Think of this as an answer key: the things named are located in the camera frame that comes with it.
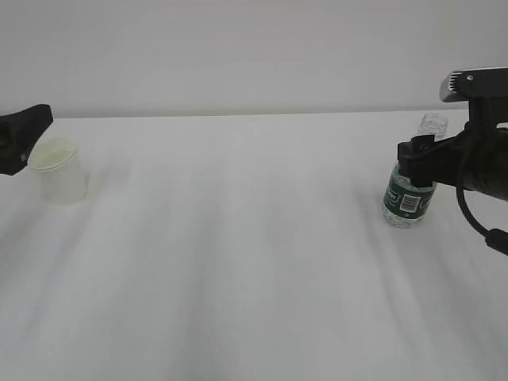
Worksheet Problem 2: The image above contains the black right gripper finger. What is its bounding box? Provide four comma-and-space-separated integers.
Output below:
397, 135, 435, 187

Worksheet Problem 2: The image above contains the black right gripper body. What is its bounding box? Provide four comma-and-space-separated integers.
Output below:
425, 98, 507, 194

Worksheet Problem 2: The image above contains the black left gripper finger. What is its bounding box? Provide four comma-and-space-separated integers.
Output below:
0, 104, 53, 176

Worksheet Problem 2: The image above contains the clear water bottle green label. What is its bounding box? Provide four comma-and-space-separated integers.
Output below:
382, 113, 448, 229

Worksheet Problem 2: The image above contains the white paper cup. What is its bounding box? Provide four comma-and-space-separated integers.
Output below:
28, 138, 87, 205

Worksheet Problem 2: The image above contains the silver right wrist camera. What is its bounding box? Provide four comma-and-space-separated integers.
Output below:
439, 67, 507, 102

